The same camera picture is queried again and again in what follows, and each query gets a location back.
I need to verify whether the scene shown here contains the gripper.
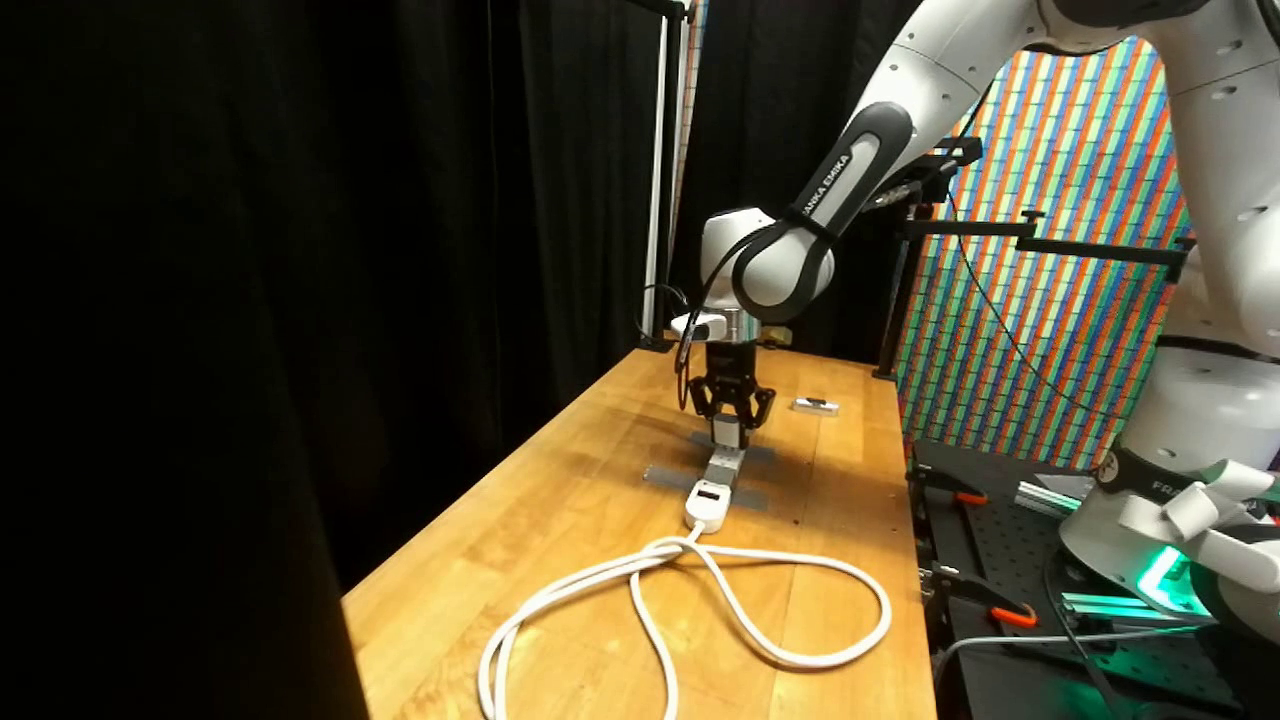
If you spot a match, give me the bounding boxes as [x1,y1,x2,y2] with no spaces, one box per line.
[687,341,778,431]

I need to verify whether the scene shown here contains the white power strip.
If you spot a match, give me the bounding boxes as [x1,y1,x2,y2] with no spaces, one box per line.
[684,414,748,534]

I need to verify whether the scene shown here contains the grey tape strip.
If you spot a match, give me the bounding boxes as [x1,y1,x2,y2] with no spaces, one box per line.
[642,462,772,513]

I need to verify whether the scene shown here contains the white pole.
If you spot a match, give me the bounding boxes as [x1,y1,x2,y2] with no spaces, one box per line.
[638,0,693,353]

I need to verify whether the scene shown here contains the colourful patterned board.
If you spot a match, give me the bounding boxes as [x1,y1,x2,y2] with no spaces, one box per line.
[893,36,1198,473]

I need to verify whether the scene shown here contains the black curtain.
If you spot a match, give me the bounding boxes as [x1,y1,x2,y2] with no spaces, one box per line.
[0,0,926,720]

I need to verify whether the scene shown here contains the black clamp with orange handle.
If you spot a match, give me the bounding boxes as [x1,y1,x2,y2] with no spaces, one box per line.
[905,464,991,507]
[917,563,1040,630]

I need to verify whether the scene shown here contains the white power cable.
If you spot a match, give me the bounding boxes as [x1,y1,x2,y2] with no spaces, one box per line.
[477,519,894,720]

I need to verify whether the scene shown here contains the black cable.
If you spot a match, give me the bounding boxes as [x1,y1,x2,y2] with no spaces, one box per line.
[940,190,1126,426]

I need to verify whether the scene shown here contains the aluminium rail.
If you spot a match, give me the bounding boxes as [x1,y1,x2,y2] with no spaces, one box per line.
[1060,591,1217,628]
[1014,479,1093,518]

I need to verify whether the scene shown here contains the grey cable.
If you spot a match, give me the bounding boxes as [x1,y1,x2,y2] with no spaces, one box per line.
[930,625,1206,693]

